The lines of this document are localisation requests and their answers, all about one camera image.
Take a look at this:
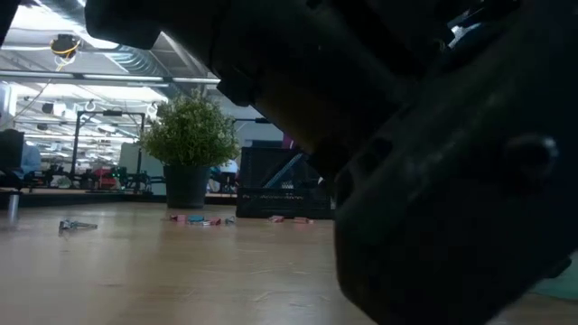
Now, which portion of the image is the blue pencil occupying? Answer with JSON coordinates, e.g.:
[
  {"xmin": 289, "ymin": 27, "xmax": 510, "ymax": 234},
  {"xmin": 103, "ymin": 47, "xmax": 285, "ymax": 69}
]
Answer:
[{"xmin": 263, "ymin": 152, "xmax": 304, "ymax": 190}]

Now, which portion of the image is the teal sticky note pad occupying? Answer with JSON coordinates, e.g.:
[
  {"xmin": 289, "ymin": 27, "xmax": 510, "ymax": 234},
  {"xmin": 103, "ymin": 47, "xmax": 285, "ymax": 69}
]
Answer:
[{"xmin": 530, "ymin": 265, "xmax": 578, "ymax": 302}]

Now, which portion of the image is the black mesh desk organizer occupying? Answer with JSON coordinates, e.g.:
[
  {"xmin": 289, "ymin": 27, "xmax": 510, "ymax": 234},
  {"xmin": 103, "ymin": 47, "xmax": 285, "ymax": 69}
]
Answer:
[{"xmin": 235, "ymin": 146, "xmax": 338, "ymax": 221}]

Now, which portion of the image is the artificial plant in black pot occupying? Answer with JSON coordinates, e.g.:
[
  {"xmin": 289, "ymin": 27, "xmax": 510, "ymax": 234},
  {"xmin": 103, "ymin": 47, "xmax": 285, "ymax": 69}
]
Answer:
[{"xmin": 138, "ymin": 88, "xmax": 241, "ymax": 209}]

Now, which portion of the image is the long LED light bar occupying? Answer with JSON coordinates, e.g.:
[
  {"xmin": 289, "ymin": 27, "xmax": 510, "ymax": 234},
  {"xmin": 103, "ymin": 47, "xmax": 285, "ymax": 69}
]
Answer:
[{"xmin": 0, "ymin": 69, "xmax": 222, "ymax": 87}]

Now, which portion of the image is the distant robot workstation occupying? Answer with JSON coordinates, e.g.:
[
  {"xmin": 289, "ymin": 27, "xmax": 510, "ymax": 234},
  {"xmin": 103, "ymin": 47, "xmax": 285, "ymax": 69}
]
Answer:
[{"xmin": 22, "ymin": 162, "xmax": 166, "ymax": 194}]

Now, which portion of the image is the yellow black ceiling reel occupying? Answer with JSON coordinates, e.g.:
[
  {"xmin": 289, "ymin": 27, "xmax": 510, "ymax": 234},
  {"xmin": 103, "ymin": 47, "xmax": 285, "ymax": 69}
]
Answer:
[{"xmin": 49, "ymin": 32, "xmax": 83, "ymax": 60}]

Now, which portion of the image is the person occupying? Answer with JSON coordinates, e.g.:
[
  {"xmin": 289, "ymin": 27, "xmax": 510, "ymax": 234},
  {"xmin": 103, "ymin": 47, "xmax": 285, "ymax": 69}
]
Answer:
[{"xmin": 20, "ymin": 143, "xmax": 42, "ymax": 178}]

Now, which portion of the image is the black computer monitor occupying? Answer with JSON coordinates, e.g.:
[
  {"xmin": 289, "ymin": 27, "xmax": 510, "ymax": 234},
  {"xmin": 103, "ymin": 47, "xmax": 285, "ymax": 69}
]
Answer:
[{"xmin": 0, "ymin": 129, "xmax": 25, "ymax": 169}]

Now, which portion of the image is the silver ventilation duct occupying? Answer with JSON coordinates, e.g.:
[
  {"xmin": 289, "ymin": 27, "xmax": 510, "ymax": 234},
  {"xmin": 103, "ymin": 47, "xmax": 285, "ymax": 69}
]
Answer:
[{"xmin": 26, "ymin": 0, "xmax": 213, "ymax": 78}]

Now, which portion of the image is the tall black gantry frame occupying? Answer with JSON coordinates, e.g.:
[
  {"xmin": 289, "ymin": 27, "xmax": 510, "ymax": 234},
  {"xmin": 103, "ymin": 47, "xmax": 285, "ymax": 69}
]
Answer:
[{"xmin": 70, "ymin": 109, "xmax": 147, "ymax": 193}]

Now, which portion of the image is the black aluminium table frame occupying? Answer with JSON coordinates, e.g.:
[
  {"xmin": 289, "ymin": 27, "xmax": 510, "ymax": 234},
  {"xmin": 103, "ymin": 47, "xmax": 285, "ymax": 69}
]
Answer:
[{"xmin": 0, "ymin": 191, "xmax": 238, "ymax": 209}]

